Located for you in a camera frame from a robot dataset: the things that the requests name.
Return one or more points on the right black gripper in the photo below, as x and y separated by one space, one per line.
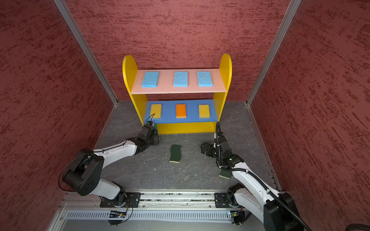
210 147

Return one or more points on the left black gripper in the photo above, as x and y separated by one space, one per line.
156 139

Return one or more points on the dark green wavy sponge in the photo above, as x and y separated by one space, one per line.
175 156
225 174

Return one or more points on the yellow sponge front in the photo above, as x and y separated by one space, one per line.
155 111

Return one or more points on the yellow sponge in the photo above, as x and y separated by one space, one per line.
204 111
155 111

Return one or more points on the orange sponge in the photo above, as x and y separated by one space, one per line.
181 111

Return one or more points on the yellow sponge back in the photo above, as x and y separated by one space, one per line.
204 111

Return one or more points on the blue sponge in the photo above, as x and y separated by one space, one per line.
180 79
150 79
204 79

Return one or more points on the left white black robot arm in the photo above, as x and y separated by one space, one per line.
83 174

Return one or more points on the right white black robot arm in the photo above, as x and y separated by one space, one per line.
277 211

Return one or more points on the yellow shelf with coloured boards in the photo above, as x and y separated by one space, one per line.
168 123

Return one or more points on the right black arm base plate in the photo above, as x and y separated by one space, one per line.
223 200

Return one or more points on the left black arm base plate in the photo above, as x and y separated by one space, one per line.
129 200

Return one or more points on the aluminium rail frame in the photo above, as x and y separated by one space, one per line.
153 205

